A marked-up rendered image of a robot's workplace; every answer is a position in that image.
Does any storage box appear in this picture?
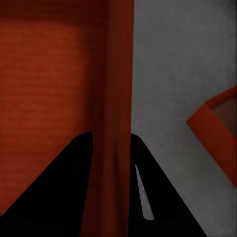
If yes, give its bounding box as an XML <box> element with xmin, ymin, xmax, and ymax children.
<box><xmin>186</xmin><ymin>86</ymin><xmax>237</xmax><ymax>187</ymax></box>
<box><xmin>0</xmin><ymin>0</ymin><xmax>134</xmax><ymax>237</ymax></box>

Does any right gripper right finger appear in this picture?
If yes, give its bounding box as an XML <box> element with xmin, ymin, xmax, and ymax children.
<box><xmin>128</xmin><ymin>133</ymin><xmax>207</xmax><ymax>237</ymax></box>

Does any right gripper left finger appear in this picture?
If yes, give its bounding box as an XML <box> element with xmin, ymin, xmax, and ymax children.
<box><xmin>0</xmin><ymin>131</ymin><xmax>93</xmax><ymax>237</ymax></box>

